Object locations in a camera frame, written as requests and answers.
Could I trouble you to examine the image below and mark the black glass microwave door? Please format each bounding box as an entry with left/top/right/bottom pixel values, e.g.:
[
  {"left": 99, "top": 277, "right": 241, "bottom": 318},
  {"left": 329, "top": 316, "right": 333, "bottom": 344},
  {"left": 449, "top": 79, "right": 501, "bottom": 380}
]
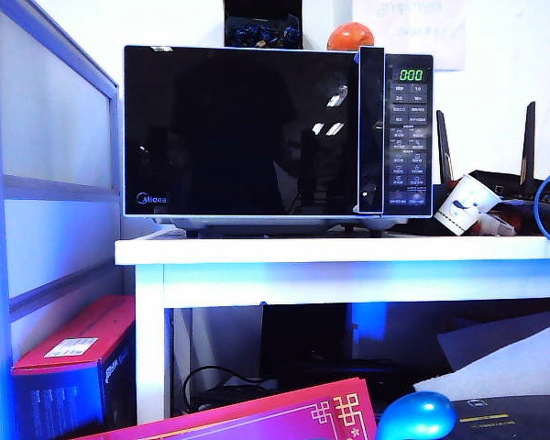
[{"left": 123, "top": 44, "right": 386, "bottom": 217}]

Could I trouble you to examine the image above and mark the orange fruit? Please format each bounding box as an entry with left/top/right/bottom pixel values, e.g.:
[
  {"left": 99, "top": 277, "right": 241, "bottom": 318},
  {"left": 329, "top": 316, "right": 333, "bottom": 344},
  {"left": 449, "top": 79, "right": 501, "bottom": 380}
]
[{"left": 327, "top": 22, "right": 376, "bottom": 50}]

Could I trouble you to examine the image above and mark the black silver microwave oven body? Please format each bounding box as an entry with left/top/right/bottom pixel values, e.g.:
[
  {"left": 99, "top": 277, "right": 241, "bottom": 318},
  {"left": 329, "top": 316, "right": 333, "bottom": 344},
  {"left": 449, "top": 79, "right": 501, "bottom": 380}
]
[{"left": 122, "top": 44, "right": 435, "bottom": 238}]

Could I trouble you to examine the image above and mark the white table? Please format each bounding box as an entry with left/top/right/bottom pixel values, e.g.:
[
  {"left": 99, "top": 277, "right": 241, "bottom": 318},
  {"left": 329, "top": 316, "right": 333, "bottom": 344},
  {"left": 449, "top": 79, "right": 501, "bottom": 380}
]
[{"left": 114, "top": 228, "right": 550, "bottom": 425}]

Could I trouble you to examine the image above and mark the black router antenna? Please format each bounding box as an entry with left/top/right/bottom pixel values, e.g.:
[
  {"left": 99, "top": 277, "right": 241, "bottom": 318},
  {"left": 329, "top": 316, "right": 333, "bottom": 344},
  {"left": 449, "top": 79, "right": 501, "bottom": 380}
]
[
  {"left": 521, "top": 101, "right": 536, "bottom": 184},
  {"left": 435, "top": 109, "right": 453, "bottom": 185}
]

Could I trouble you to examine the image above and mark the white blue paper cup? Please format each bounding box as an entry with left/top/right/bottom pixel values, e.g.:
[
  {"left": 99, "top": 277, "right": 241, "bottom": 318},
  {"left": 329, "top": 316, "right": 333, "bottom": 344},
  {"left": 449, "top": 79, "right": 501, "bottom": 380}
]
[{"left": 434, "top": 173, "right": 503, "bottom": 237}]

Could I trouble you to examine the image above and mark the framed blue flower picture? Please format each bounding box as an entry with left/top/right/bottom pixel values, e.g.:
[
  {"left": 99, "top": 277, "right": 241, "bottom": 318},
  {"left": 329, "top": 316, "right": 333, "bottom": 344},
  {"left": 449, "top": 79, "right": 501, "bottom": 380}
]
[{"left": 223, "top": 0, "right": 303, "bottom": 50}]

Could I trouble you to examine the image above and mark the pink gift box gold pattern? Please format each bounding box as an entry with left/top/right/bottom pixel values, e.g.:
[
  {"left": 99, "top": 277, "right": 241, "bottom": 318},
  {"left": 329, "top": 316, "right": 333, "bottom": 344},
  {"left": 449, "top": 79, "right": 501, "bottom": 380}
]
[{"left": 72, "top": 378, "right": 378, "bottom": 440}]

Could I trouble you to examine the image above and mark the black router body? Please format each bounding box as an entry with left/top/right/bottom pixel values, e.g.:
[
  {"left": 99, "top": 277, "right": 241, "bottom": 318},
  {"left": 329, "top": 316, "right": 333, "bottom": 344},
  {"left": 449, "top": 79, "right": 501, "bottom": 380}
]
[{"left": 433, "top": 169, "right": 550, "bottom": 237}]

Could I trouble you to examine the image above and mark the small white red box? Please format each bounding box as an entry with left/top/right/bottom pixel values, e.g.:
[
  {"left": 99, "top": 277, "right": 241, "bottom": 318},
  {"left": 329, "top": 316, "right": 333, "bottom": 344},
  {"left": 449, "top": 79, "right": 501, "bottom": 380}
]
[{"left": 474, "top": 213, "right": 517, "bottom": 237}]

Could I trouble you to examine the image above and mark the red black cardboard box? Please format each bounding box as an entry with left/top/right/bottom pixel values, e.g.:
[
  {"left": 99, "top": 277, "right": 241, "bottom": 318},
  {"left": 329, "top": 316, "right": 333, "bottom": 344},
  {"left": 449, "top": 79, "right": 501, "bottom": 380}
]
[{"left": 11, "top": 294, "right": 138, "bottom": 440}]

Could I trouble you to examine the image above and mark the glossy blue computer mouse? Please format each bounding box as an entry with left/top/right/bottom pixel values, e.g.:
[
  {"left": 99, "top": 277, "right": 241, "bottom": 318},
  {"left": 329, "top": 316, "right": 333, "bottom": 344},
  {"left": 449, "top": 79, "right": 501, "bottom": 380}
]
[{"left": 375, "top": 390, "right": 458, "bottom": 440}]

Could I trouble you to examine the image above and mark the grey board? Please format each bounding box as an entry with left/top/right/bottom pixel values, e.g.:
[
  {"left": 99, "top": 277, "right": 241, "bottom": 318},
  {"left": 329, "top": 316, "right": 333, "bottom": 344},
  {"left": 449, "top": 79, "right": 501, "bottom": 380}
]
[{"left": 437, "top": 307, "right": 550, "bottom": 372}]

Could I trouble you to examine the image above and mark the white foam sheet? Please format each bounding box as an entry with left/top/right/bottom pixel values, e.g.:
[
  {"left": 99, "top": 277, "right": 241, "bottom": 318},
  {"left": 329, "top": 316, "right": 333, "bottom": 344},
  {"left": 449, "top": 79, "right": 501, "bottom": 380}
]
[{"left": 412, "top": 341, "right": 550, "bottom": 400}]

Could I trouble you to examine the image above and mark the black book gold print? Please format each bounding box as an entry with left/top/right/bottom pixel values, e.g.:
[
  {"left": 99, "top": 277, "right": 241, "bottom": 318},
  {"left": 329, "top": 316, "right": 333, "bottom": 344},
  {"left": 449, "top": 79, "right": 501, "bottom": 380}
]
[{"left": 448, "top": 391, "right": 550, "bottom": 440}]

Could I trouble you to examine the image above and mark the black power cable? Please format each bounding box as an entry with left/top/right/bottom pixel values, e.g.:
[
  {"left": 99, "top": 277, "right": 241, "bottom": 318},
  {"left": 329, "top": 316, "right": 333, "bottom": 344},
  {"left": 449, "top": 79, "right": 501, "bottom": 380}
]
[{"left": 182, "top": 365, "right": 267, "bottom": 413}]

